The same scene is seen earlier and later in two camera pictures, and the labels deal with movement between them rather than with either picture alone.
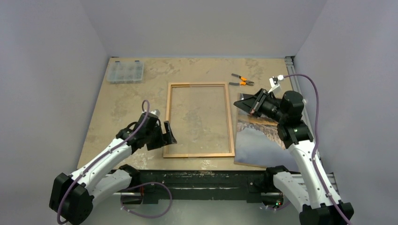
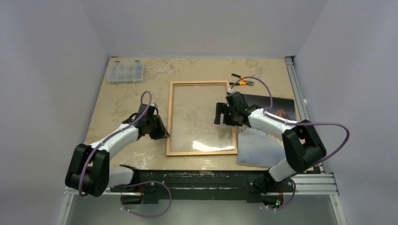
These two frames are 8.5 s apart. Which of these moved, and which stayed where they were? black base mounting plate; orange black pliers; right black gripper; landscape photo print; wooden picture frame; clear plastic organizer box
Moved: wooden picture frame; right black gripper
Stayed: orange black pliers; black base mounting plate; clear plastic organizer box; landscape photo print
